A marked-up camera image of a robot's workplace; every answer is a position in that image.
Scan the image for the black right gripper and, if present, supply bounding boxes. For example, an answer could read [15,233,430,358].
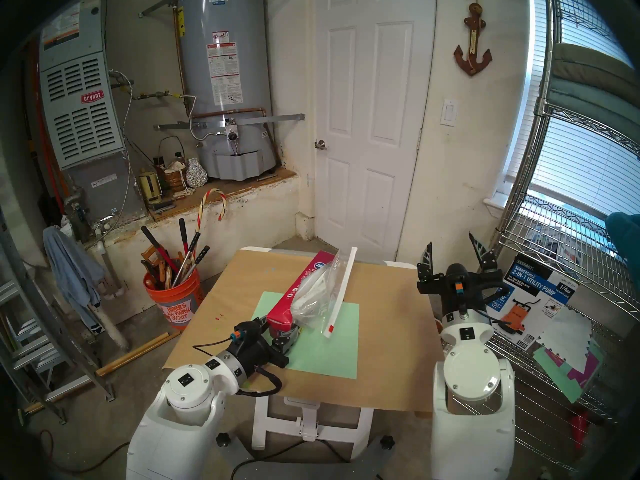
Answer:
[418,232,503,315]

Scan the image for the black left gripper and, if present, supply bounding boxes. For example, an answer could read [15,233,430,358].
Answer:
[239,319,301,375]

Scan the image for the long red carton box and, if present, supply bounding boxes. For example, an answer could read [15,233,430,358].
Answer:
[266,250,341,341]

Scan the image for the clear ziplock bag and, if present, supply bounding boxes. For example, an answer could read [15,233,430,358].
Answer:
[290,246,358,340]

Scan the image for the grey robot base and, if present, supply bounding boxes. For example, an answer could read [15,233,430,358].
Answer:
[215,431,396,480]

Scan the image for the light green paper mat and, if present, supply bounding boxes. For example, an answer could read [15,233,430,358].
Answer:
[250,291,361,380]

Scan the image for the utility pump carton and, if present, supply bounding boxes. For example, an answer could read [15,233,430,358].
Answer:
[492,254,581,352]

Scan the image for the white folding table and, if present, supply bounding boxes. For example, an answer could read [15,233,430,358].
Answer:
[240,245,418,460]

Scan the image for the orange plastic bucket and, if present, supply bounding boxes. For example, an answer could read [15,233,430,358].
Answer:
[143,266,203,331]

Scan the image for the black grip metal rod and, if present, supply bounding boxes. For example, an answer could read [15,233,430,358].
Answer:
[182,245,211,282]
[172,231,202,285]

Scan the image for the white scalloped paper sheet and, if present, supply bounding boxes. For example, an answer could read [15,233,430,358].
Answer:
[537,306,593,360]

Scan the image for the long wooden stick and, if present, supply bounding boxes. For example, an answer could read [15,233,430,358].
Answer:
[95,330,181,377]

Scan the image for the striped candy cane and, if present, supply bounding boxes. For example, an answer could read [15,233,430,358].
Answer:
[197,188,228,235]

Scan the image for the wooden platform board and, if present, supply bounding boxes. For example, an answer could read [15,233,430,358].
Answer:
[146,167,297,222]

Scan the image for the white window blinds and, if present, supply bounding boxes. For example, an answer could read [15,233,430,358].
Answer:
[505,0,640,220]

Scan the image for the white panel door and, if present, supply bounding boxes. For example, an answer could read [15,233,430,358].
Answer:
[312,0,436,262]

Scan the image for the green and pink papers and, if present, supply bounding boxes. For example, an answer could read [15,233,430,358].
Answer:
[532,339,606,405]

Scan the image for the white plastic pipe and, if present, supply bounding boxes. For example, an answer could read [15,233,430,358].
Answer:
[95,236,130,352]

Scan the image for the teal cloth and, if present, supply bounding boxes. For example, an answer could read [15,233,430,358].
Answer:
[605,211,640,270]

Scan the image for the foil wrapped lump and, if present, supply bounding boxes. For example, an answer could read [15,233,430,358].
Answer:
[185,157,208,188]

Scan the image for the yellow metal can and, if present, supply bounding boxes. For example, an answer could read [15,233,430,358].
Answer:
[137,169,163,202]

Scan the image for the red plastic object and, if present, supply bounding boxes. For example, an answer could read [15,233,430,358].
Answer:
[570,411,591,450]

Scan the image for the blue cloth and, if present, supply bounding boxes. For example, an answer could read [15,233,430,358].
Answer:
[42,225,108,335]

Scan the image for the grey green folded cushion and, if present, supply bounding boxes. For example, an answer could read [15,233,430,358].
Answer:
[542,44,640,145]

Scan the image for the yellow gas pipe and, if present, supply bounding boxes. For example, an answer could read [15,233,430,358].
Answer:
[131,89,183,101]

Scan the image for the aluminium ladder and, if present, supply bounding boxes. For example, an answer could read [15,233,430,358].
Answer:
[0,204,116,425]

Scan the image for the grey water heater tank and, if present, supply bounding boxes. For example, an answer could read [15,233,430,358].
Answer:
[175,0,278,181]

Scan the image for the grey Bryant furnace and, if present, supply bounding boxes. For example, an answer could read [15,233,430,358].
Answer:
[39,0,148,220]

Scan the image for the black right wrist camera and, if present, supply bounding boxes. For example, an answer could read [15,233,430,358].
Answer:
[445,263,471,296]

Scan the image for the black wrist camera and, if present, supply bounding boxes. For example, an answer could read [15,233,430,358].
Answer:
[445,263,471,296]
[229,321,262,342]

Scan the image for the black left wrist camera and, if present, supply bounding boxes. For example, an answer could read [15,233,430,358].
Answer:
[229,321,262,342]

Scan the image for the wooden handled saw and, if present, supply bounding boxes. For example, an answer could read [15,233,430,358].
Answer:
[140,245,173,290]

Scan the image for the chrome wire shelf rack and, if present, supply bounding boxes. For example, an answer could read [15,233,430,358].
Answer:
[482,0,640,475]

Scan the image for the wicker basket with handle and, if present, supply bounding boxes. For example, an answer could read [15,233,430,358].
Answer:
[157,135,187,192]

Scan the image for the brown anchor wall decoration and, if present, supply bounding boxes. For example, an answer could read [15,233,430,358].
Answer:
[453,0,493,77]

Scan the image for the grey metal strap bar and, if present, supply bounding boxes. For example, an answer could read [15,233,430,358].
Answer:
[154,113,306,131]

